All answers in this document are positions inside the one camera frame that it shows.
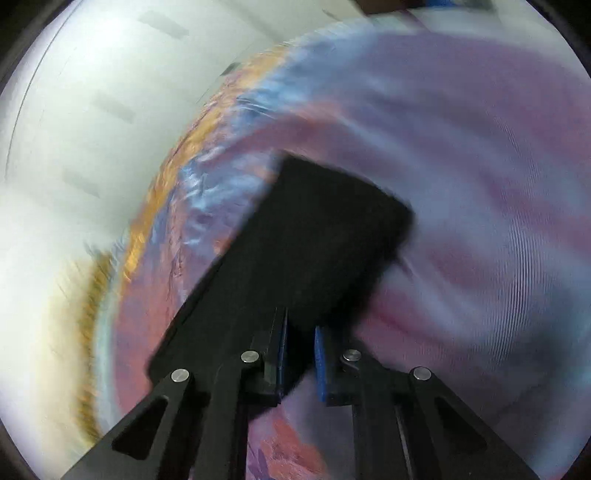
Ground black pants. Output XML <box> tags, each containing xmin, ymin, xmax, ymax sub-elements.
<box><xmin>147</xmin><ymin>156</ymin><xmax>414</xmax><ymax>395</ymax></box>

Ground colourful floral bedspread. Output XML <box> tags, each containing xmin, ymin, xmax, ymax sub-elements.
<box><xmin>68</xmin><ymin>25</ymin><xmax>590</xmax><ymax>479</ymax></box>

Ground white wardrobe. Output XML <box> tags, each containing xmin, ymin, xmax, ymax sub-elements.
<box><xmin>1</xmin><ymin>1</ymin><xmax>361</xmax><ymax>258</ymax></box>

